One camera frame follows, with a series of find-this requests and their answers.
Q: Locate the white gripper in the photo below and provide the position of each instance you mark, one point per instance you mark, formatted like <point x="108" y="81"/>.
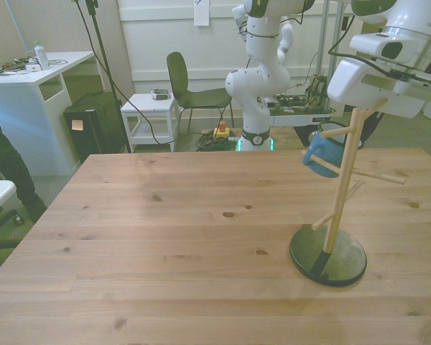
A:
<point x="348" y="84"/>

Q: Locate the blue enamel mug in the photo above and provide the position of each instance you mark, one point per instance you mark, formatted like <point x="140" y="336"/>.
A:
<point x="327" y="163"/>

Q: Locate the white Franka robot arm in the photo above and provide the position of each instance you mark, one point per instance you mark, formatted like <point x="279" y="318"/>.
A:
<point x="255" y="82"/>

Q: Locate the wooden mug tree black base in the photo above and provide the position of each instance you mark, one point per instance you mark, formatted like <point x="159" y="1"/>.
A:
<point x="345" y="264"/>

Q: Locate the electronics cart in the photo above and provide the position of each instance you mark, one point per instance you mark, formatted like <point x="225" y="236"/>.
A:
<point x="301" y="116"/>

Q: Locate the yellow emergency stop button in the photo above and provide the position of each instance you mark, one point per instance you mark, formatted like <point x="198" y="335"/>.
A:
<point x="221" y="131"/>

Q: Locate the white paper sheet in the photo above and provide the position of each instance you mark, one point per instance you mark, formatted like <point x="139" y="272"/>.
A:
<point x="202" y="12"/>

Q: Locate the dark shell chair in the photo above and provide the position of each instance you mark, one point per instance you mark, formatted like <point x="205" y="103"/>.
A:
<point x="177" y="79"/>

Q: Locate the small grey device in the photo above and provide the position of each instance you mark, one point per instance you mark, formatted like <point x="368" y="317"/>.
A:
<point x="160" y="94"/>

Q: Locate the white side table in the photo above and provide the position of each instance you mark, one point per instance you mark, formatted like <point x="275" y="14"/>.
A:
<point x="147" y="103"/>

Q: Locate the black tripod pole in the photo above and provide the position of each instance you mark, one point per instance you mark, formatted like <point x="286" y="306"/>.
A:
<point x="104" y="61"/>

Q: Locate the black case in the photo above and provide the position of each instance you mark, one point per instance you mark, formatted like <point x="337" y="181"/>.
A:
<point x="97" y="138"/>

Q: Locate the orange sticky note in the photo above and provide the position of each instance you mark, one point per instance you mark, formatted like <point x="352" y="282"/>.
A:
<point x="77" y="125"/>

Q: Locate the clear plastic bottle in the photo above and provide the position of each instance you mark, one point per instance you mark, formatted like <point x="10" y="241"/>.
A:
<point x="42" y="57"/>

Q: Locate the small white box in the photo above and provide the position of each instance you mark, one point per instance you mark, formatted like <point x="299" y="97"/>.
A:
<point x="32" y="67"/>

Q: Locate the white desk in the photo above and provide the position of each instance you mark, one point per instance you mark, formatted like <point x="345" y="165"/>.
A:
<point x="21" y="108"/>

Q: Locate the person in dark clothing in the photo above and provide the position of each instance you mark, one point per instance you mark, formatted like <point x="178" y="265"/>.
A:
<point x="10" y="169"/>

